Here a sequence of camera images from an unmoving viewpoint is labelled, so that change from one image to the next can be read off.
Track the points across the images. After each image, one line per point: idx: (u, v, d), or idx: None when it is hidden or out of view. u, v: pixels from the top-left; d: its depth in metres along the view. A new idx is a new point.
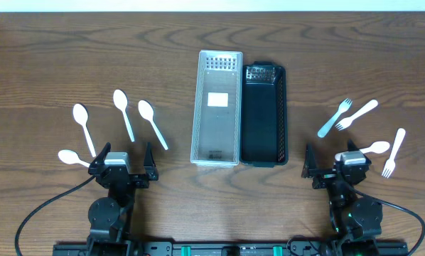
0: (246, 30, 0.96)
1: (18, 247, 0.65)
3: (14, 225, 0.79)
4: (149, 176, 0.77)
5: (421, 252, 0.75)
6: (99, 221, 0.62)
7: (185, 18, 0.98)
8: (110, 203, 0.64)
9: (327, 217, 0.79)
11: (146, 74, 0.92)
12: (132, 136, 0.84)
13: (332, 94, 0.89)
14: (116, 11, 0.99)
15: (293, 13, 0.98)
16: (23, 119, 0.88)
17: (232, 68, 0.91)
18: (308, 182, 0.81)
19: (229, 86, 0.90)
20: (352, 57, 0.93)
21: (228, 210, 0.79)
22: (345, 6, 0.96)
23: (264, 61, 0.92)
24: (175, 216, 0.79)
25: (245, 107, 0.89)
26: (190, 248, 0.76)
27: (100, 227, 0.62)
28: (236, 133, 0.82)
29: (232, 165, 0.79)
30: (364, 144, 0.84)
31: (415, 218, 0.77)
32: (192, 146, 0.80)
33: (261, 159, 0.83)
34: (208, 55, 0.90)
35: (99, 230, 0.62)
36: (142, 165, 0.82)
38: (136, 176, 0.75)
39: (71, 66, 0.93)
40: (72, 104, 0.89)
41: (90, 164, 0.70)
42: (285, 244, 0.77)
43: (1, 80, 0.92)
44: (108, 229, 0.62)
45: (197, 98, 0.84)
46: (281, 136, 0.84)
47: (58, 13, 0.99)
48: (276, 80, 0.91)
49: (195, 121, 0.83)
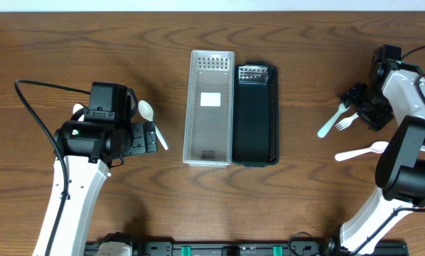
0: (246, 30, 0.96)
1: (41, 122, 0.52)
3: (15, 225, 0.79)
4: (147, 141, 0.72)
5: (421, 253, 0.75)
6: (106, 83, 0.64)
7: (184, 18, 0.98)
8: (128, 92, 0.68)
9: (328, 217, 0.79)
11: (146, 74, 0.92)
12: (160, 137, 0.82)
13: (332, 94, 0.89)
14: (116, 11, 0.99)
15: (293, 13, 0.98)
16: (23, 118, 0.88)
17: (224, 68, 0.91)
18: (308, 183, 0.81)
19: (222, 85, 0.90)
20: (352, 57, 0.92)
21: (228, 210, 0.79)
22: (345, 5, 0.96)
23: (257, 61, 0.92)
24: (175, 215, 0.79)
25: (238, 107, 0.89)
26: (190, 248, 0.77)
27: (106, 85, 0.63)
28: (229, 133, 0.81)
29: (225, 165, 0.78)
30: (364, 144, 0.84)
31: (413, 219, 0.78)
32: (185, 148, 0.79)
33: (253, 158, 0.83)
34: (200, 55, 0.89)
35: (105, 86, 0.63)
36: (132, 137, 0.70)
38: (139, 124, 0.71)
39: (71, 65, 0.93)
40: (71, 103, 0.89)
41: (92, 90, 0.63)
42: (285, 244, 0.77)
43: (2, 80, 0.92)
44: (114, 89, 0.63)
45: (190, 98, 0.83)
46: (273, 136, 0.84)
47: (58, 13, 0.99)
48: (269, 80, 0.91)
49: (187, 123, 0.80)
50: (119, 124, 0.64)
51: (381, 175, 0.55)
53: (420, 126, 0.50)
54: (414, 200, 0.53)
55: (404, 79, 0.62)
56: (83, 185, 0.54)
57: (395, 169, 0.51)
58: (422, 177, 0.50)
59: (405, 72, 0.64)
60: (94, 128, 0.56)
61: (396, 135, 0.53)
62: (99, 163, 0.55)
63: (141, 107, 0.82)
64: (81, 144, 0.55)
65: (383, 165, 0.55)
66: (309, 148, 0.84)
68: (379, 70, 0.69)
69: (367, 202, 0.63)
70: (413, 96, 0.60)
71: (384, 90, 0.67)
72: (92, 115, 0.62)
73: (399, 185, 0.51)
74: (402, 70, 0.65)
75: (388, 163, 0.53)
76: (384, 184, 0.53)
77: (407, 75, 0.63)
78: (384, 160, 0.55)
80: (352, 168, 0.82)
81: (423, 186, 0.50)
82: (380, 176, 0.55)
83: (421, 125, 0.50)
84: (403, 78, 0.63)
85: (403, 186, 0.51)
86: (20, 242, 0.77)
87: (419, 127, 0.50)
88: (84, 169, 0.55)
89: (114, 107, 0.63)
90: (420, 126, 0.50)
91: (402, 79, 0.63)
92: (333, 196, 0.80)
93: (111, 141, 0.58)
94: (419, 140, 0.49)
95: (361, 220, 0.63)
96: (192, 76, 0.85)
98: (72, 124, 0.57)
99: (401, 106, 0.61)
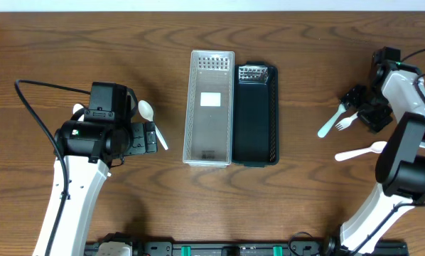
0: (246, 30, 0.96)
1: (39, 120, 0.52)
3: (15, 225, 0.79)
4: (147, 141, 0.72)
5: (421, 253, 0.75)
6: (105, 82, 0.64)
7: (184, 18, 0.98)
8: (126, 92, 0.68)
9: (328, 217, 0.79)
11: (146, 74, 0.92)
12: (160, 138, 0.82)
13: (332, 94, 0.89)
14: (116, 11, 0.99)
15: (293, 13, 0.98)
16: (23, 118, 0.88)
17: (224, 68, 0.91)
18: (308, 183, 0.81)
19: (222, 85, 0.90)
20: (352, 57, 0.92)
21: (228, 210, 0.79)
22: (345, 5, 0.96)
23: (257, 61, 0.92)
24: (175, 215, 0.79)
25: (238, 107, 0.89)
26: (190, 248, 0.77)
27: (105, 85, 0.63)
28: (229, 133, 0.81)
29: (225, 165, 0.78)
30: (364, 145, 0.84)
31: (413, 219, 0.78)
32: (185, 148, 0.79)
33: (253, 158, 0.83)
34: (200, 55, 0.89)
35: (104, 85, 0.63)
36: (132, 137, 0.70)
38: (139, 124, 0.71)
39: (71, 65, 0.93)
40: (72, 103, 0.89)
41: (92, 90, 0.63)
42: (286, 244, 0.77)
43: (2, 80, 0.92)
44: (114, 89, 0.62)
45: (190, 99, 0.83)
46: (273, 136, 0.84)
47: (58, 13, 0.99)
48: (269, 80, 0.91)
49: (187, 124, 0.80)
50: (119, 124, 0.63)
51: (381, 171, 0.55)
53: (420, 123, 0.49)
54: (414, 195, 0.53)
55: (404, 78, 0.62)
56: (83, 185, 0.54)
57: (395, 164, 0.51)
58: (422, 173, 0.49)
59: (404, 72, 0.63)
60: (94, 128, 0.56)
61: (396, 131, 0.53)
62: (99, 163, 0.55)
63: (141, 107, 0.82)
64: (81, 144, 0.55)
65: (383, 161, 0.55)
66: (309, 148, 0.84)
68: (378, 70, 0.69)
69: (367, 200, 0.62)
70: (412, 95, 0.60)
71: (384, 91, 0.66)
72: (92, 115, 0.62)
73: (399, 180, 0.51)
74: (402, 70, 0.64)
75: (388, 159, 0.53)
76: (384, 179, 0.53)
77: (407, 75, 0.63)
78: (384, 155, 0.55)
80: (352, 168, 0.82)
81: (423, 183, 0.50)
82: (380, 172, 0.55)
83: (421, 121, 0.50)
84: (402, 77, 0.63)
85: (402, 182, 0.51)
86: (20, 242, 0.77)
87: (419, 123, 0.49)
88: (84, 169, 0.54)
89: (114, 107, 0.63)
90: (420, 123, 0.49)
91: (401, 78, 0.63)
92: (333, 196, 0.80)
93: (111, 141, 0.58)
94: (418, 135, 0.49)
95: (361, 218, 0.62)
96: (192, 76, 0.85)
98: (72, 124, 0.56)
99: (399, 106, 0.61)
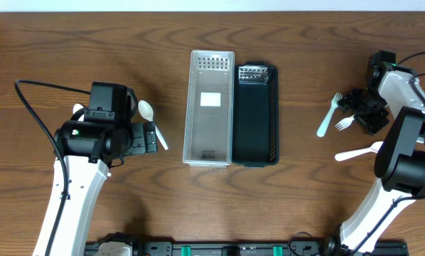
0: (246, 30, 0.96)
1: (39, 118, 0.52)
3: (14, 225, 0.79)
4: (147, 141, 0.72)
5: (421, 253, 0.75)
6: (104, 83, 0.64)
7: (184, 18, 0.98)
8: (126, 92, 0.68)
9: (328, 217, 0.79)
11: (146, 74, 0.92)
12: (161, 139, 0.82)
13: (332, 94, 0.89)
14: (116, 11, 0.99)
15: (293, 13, 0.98)
16: (23, 118, 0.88)
17: (224, 68, 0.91)
18: (308, 183, 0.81)
19: (223, 85, 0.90)
20: (352, 57, 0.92)
21: (228, 210, 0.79)
22: (345, 6, 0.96)
23: (257, 61, 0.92)
24: (175, 215, 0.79)
25: (238, 107, 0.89)
26: (190, 248, 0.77)
27: (105, 85, 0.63)
28: (229, 133, 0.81)
29: (225, 165, 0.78)
30: (364, 145, 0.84)
31: (413, 219, 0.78)
32: (185, 148, 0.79)
33: (253, 158, 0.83)
34: (200, 55, 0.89)
35: (104, 85, 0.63)
36: (132, 137, 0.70)
38: (139, 124, 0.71)
39: (71, 65, 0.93)
40: (72, 103, 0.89)
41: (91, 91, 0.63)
42: (286, 244, 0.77)
43: (2, 80, 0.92)
44: (113, 89, 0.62)
45: (190, 99, 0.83)
46: (273, 136, 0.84)
47: (58, 13, 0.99)
48: (269, 80, 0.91)
49: (187, 124, 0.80)
50: (119, 124, 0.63)
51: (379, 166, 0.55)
53: (417, 117, 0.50)
54: (413, 190, 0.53)
55: (399, 78, 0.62)
56: (83, 185, 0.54)
57: (394, 158, 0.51)
58: (420, 167, 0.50)
59: (400, 73, 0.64)
60: (94, 127, 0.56)
61: (394, 126, 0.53)
62: (99, 163, 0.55)
63: (141, 107, 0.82)
64: (81, 142, 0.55)
65: (382, 157, 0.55)
66: (309, 148, 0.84)
68: (375, 72, 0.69)
69: (367, 198, 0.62)
70: (408, 94, 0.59)
71: (381, 92, 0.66)
72: (92, 115, 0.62)
73: (397, 174, 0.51)
74: (398, 70, 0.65)
75: (386, 155, 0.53)
76: (382, 175, 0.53)
77: (403, 75, 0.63)
78: (382, 151, 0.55)
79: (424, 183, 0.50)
80: (352, 168, 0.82)
81: (421, 176, 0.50)
82: (379, 168, 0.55)
83: (418, 115, 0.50)
84: (398, 78, 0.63)
85: (401, 176, 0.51)
86: (20, 242, 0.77)
87: (416, 117, 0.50)
88: (83, 169, 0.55)
89: (114, 107, 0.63)
90: (417, 118, 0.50)
91: (397, 78, 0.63)
92: (332, 196, 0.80)
93: (111, 141, 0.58)
94: (416, 129, 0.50)
95: (361, 216, 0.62)
96: (192, 76, 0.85)
98: (72, 124, 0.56)
99: (396, 106, 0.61)
